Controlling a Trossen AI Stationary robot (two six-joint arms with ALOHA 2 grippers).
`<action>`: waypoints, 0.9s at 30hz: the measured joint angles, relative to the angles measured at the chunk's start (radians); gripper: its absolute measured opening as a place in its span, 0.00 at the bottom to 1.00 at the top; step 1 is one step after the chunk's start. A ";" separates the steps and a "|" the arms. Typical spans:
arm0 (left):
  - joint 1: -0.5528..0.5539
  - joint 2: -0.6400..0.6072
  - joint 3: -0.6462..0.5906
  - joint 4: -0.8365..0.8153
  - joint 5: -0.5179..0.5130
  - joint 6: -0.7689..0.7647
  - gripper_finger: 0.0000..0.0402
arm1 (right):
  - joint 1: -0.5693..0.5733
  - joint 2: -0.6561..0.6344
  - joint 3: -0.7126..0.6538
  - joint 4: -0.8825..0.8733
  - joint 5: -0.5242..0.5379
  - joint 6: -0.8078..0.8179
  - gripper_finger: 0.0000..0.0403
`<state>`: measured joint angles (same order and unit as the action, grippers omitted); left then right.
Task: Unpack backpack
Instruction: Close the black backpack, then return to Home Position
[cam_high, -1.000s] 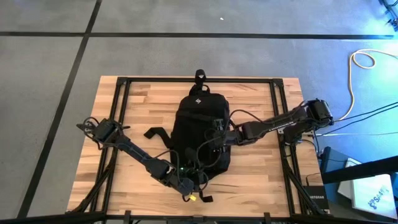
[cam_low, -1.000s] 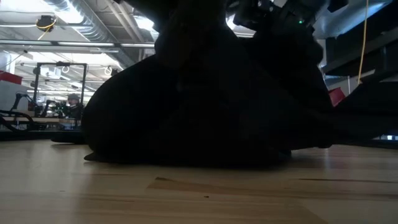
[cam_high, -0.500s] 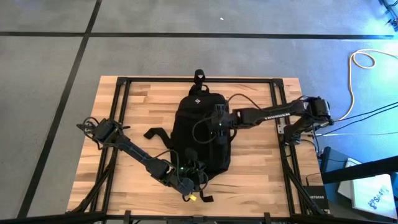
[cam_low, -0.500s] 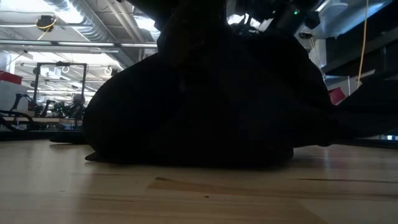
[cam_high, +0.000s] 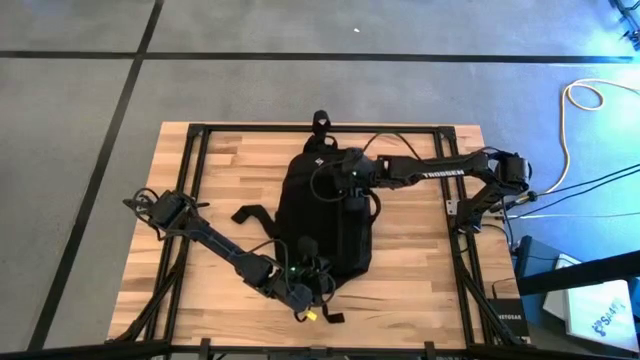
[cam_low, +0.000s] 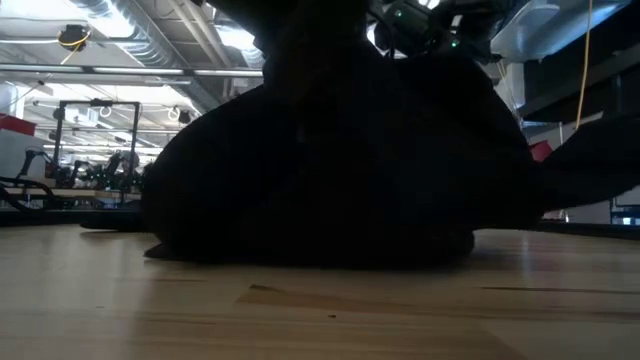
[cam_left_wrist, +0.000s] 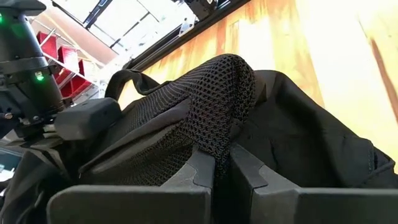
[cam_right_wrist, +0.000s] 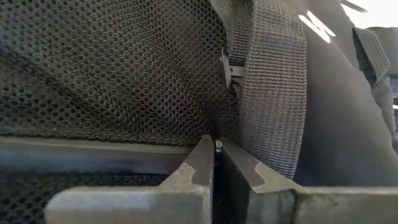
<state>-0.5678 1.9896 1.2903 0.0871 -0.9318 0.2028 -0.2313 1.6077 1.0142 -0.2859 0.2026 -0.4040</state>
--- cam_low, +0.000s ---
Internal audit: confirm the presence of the black backpack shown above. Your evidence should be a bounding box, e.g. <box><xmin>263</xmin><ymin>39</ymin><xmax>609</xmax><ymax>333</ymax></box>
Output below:
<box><xmin>79</xmin><ymin>39</ymin><xmax>640</xmax><ymax>269</ymax></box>

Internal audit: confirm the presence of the ceiling light strip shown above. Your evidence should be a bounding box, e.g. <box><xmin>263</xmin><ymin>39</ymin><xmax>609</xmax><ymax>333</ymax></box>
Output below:
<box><xmin>0</xmin><ymin>63</ymin><xmax>265</xmax><ymax>79</ymax></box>

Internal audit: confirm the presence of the red sign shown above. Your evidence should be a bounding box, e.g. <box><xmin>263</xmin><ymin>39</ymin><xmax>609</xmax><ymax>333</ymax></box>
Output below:
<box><xmin>0</xmin><ymin>113</ymin><xmax>37</xmax><ymax>137</ymax></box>

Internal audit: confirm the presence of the silver ceiling duct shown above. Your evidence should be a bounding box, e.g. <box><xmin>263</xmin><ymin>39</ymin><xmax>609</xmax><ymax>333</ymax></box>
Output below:
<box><xmin>69</xmin><ymin>0</ymin><xmax>224</xmax><ymax>114</ymax></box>

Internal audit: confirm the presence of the black frame rig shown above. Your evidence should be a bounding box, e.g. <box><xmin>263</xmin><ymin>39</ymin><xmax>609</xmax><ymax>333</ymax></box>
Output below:
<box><xmin>52</xmin><ymin>98</ymin><xmax>142</xmax><ymax>194</ymax></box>

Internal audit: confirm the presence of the black metal table frame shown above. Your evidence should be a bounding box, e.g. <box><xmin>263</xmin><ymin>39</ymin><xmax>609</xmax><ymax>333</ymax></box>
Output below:
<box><xmin>0</xmin><ymin>208</ymin><xmax>640</xmax><ymax>240</ymax></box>

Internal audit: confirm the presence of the ceiling cable reel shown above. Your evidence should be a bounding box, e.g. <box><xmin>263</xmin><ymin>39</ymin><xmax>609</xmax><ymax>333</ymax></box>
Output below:
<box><xmin>57</xmin><ymin>23</ymin><xmax>92</xmax><ymax>51</ymax></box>

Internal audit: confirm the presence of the yellow hanging cord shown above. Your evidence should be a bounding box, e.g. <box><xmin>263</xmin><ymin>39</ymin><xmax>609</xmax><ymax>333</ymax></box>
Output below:
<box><xmin>574</xmin><ymin>0</ymin><xmax>595</xmax><ymax>131</ymax></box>

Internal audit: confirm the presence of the black cable loop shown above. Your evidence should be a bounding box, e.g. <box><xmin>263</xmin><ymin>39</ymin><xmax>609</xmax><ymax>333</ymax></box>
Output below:
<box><xmin>0</xmin><ymin>175</ymin><xmax>64</xmax><ymax>212</ymax></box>

